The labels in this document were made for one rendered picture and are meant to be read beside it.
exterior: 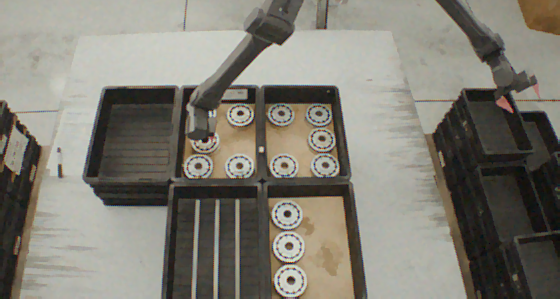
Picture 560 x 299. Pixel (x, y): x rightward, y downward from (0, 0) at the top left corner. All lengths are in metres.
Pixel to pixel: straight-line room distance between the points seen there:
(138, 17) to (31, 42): 0.83
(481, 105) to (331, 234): 1.31
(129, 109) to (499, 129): 1.83
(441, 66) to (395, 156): 1.57
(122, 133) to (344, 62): 1.06
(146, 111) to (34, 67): 1.72
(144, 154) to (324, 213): 0.68
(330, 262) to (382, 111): 0.77
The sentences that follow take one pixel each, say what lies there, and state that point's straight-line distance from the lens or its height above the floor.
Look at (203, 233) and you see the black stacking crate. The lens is 1.37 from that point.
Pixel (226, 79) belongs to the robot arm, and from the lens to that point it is 1.15.
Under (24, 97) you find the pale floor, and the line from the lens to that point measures 3.08.
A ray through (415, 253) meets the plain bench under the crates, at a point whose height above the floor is 0.70.
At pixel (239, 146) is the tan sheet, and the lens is 1.50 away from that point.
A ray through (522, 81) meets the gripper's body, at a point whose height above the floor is 1.28.
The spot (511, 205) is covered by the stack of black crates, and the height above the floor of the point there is 0.38.
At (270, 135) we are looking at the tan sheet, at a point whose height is 0.83.
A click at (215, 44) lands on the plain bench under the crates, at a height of 0.70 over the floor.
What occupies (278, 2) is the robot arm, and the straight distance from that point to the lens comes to 0.98.
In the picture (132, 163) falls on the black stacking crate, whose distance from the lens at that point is 1.53.
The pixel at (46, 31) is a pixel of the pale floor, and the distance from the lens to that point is 3.47.
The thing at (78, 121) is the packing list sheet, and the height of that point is 0.70.
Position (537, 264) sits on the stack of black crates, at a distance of 2.11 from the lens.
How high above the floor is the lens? 2.12
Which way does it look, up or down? 59 degrees down
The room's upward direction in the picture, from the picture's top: 7 degrees clockwise
